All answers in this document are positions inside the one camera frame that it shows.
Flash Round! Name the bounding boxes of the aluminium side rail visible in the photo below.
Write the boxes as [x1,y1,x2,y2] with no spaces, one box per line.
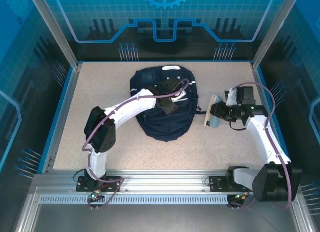
[41,63,83,174]

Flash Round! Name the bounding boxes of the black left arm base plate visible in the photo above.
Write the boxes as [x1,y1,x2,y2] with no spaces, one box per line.
[76,176,123,192]

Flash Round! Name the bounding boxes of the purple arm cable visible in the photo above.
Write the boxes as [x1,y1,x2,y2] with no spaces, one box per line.
[231,81,294,210]
[81,78,190,211]

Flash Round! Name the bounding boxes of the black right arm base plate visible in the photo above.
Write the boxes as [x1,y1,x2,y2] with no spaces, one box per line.
[208,176,253,192]

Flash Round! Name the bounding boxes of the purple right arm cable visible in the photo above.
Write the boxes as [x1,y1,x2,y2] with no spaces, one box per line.
[231,81,294,210]

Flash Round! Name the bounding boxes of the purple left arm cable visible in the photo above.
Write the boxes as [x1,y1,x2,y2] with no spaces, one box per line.
[81,78,190,211]

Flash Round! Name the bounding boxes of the aluminium frame post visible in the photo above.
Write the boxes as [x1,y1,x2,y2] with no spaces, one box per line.
[27,0,83,69]
[251,0,302,70]

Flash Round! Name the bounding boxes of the aluminium front rail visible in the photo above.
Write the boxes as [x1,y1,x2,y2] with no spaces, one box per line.
[32,169,301,193]

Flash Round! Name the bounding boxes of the navy blue backpack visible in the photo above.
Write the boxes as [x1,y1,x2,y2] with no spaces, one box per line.
[129,64,209,143]

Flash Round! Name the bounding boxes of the slotted metal cable duct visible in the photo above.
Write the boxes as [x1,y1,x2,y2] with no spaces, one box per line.
[38,195,231,205]

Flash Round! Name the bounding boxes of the green-lit power connector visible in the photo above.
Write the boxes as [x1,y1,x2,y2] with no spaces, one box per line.
[90,189,105,202]
[233,192,251,202]

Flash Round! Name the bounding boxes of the beige and blue stationery box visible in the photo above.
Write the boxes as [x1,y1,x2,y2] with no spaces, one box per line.
[203,94,224,129]

